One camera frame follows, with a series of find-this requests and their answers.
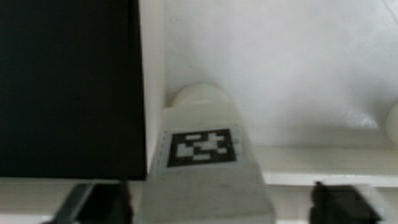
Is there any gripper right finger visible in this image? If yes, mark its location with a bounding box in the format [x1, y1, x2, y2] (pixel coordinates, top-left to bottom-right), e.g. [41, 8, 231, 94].
[309, 182, 384, 224]

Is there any white square tabletop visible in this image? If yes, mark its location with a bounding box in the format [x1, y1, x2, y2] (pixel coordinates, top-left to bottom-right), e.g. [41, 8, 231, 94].
[139, 0, 398, 187]

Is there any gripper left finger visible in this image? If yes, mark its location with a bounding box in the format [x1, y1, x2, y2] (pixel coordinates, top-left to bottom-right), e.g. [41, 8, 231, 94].
[41, 181, 132, 224]

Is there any white U-shaped fence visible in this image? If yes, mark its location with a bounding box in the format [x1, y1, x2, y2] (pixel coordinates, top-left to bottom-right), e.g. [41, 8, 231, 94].
[0, 180, 398, 224]

